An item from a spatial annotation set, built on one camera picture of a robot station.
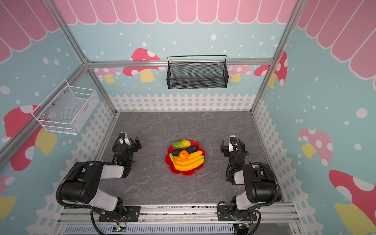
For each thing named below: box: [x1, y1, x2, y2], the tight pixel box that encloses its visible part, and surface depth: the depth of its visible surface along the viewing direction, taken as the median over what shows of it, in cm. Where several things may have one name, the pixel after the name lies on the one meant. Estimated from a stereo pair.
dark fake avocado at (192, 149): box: [185, 144, 198, 154], surface depth 96 cm
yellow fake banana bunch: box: [169, 151, 205, 172], surface depth 89 cm
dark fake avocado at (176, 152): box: [170, 148, 184, 157], surface depth 93 cm
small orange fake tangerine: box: [179, 149, 190, 161], surface depth 90 cm
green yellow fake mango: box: [171, 140, 191, 149], surface depth 94 cm
